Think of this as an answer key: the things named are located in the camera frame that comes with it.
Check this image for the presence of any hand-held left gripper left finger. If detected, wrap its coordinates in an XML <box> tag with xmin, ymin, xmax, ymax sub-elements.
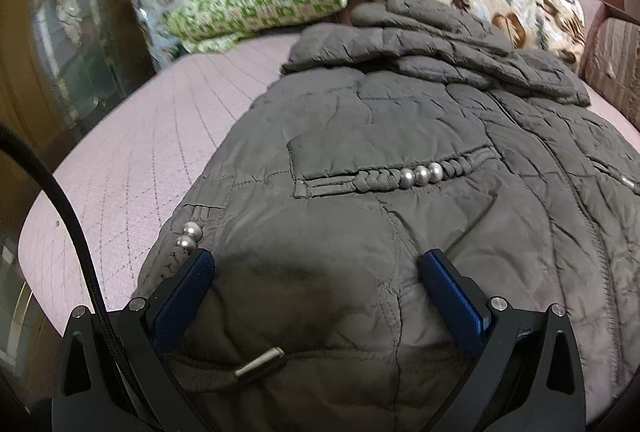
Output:
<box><xmin>50</xmin><ymin>248</ymin><xmax>216</xmax><ymax>432</ymax></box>

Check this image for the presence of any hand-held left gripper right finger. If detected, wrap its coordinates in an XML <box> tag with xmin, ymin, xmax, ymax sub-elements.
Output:
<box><xmin>420</xmin><ymin>249</ymin><xmax>587</xmax><ymax>432</ymax></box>

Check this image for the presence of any grey quilted puffer jacket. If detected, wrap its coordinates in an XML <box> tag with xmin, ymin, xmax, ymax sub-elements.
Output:
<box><xmin>135</xmin><ymin>0</ymin><xmax>640</xmax><ymax>432</ymax></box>

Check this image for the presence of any wooden door with glass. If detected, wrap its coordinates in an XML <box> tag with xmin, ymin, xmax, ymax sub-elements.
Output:
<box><xmin>0</xmin><ymin>0</ymin><xmax>156</xmax><ymax>363</ymax></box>

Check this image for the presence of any printed plastic bag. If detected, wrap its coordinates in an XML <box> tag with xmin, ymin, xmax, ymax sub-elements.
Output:
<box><xmin>127</xmin><ymin>0</ymin><xmax>186</xmax><ymax>63</ymax></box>

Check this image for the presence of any striped floral cushion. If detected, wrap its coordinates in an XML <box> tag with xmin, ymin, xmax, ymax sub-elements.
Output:
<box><xmin>582</xmin><ymin>4</ymin><xmax>640</xmax><ymax>123</ymax></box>

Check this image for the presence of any black braided cable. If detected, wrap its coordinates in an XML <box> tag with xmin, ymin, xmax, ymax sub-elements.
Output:
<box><xmin>0</xmin><ymin>122</ymin><xmax>146</xmax><ymax>432</ymax></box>

